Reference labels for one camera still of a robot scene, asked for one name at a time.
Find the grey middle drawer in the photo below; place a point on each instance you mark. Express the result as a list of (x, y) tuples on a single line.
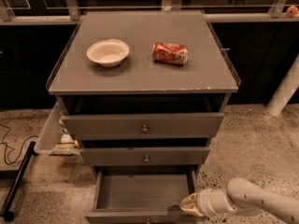
[(137, 156)]

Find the grey drawer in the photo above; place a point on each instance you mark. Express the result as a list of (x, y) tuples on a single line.
[(143, 126), (142, 195), (137, 156)]

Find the black metal floor bar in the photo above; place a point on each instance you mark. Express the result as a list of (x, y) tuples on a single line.
[(14, 177)]

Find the crushed red soda can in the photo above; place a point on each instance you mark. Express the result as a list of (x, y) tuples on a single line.
[(170, 53)]

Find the grey top drawer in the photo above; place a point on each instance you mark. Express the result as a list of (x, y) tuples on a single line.
[(143, 126)]

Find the metal railing with glass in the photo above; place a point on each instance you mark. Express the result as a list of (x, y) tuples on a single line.
[(31, 12)]

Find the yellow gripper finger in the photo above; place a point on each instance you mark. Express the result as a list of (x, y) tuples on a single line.
[(189, 206)]

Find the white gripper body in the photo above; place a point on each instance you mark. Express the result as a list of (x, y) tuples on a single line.
[(203, 201)]

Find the grey bottom drawer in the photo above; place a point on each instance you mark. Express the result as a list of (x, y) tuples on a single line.
[(142, 195)]

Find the grey wooden drawer cabinet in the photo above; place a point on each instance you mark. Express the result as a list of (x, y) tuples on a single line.
[(140, 85)]

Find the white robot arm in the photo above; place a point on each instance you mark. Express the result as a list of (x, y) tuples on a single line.
[(252, 173)]

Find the white paper bowl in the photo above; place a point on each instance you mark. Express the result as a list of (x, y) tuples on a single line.
[(108, 53)]

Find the clear plastic side bin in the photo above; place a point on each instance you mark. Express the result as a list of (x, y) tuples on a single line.
[(49, 140)]

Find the small orange fruit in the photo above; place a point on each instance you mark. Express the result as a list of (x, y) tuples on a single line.
[(292, 11)]

